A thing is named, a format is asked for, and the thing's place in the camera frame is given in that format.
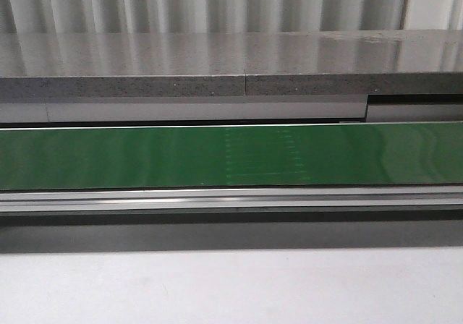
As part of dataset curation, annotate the grey granite counter slab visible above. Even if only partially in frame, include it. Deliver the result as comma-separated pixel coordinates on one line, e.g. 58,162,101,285
1,30,462,101

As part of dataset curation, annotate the white pleated curtain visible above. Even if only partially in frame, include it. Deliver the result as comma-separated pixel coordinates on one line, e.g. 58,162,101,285
0,0,463,35

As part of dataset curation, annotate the green conveyor belt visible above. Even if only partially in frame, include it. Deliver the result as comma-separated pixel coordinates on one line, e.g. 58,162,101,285
1,122,462,191

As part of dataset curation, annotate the aluminium conveyor frame rail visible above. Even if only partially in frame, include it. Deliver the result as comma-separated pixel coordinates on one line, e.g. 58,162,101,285
1,185,462,226

